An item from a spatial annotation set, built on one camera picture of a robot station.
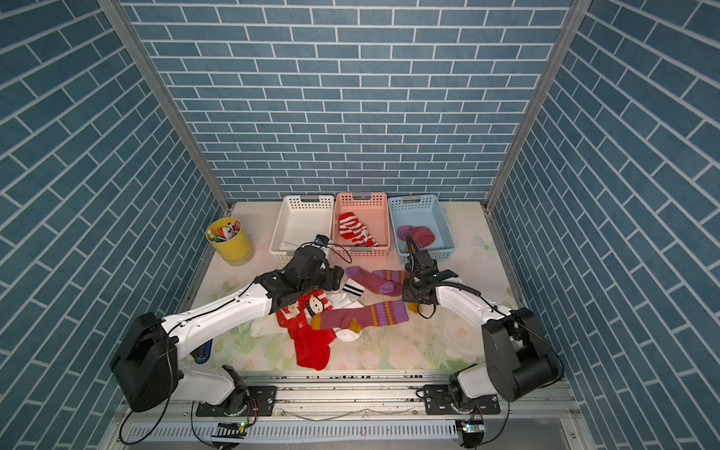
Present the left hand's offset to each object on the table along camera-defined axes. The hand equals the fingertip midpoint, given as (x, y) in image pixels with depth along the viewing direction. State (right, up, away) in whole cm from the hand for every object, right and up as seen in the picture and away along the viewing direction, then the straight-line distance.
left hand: (341, 270), depth 84 cm
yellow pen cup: (-38, +9, +7) cm, 40 cm away
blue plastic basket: (+30, +20, +35) cm, 51 cm away
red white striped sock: (+1, +13, +24) cm, 27 cm away
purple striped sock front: (+4, -16, +4) cm, 17 cm away
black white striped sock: (+3, -8, +11) cm, 14 cm away
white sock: (-23, +6, +22) cm, 33 cm away
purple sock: (+29, +10, +25) cm, 39 cm away
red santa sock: (-9, -22, -1) cm, 24 cm away
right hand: (+22, -9, +7) cm, 24 cm away
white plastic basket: (-21, +16, +32) cm, 41 cm away
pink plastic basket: (+10, +18, +34) cm, 40 cm away
